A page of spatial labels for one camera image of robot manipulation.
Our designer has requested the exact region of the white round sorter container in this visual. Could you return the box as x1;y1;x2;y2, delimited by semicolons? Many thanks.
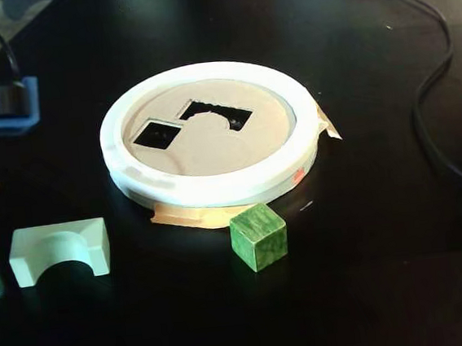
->
93;52;328;218

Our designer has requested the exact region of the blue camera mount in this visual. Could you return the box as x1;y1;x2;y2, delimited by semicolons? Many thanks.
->
0;72;44;138

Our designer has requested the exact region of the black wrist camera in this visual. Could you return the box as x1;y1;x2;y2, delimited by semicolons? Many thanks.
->
0;79;32;119

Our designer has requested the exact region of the long black cable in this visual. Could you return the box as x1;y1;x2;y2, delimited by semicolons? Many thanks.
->
128;0;462;222

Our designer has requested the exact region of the pale green arch block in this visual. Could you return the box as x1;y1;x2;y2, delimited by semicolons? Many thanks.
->
6;216;114;290

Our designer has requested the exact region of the green wooden cube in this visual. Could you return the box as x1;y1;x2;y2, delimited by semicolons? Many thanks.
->
227;200;291;275

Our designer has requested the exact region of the tan tape strip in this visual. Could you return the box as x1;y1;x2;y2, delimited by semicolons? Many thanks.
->
148;192;257;235
313;99;344;143

